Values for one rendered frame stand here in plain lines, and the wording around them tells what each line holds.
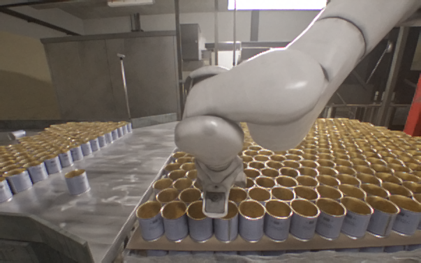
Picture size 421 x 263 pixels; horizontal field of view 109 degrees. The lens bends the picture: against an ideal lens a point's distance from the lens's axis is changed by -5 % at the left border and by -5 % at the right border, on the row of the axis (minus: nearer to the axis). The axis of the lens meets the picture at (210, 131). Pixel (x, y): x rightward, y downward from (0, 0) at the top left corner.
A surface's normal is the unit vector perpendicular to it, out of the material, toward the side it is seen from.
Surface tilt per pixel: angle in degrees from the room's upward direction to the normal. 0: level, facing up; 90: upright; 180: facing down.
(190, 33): 90
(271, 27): 90
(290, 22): 90
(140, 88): 90
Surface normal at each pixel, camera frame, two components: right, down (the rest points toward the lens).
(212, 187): -0.10, -0.48
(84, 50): -0.04, 0.28
